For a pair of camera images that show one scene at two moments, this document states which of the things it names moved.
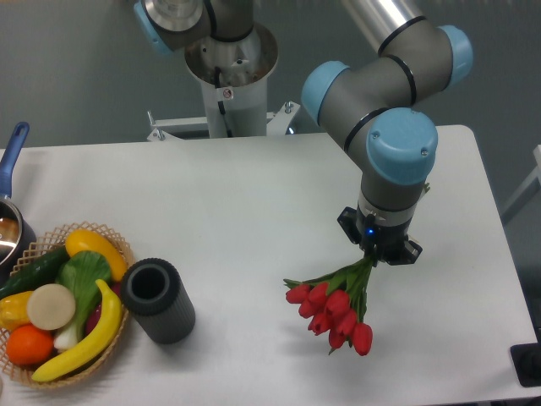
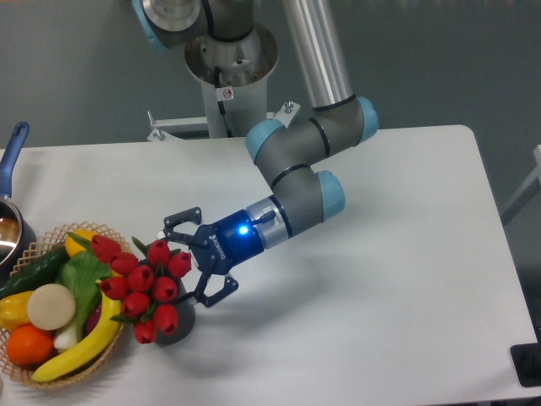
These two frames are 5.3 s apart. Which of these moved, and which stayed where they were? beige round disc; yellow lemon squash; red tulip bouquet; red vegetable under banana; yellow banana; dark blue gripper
Moved: dark blue gripper; red tulip bouquet
Stayed: red vegetable under banana; yellow lemon squash; yellow banana; beige round disc
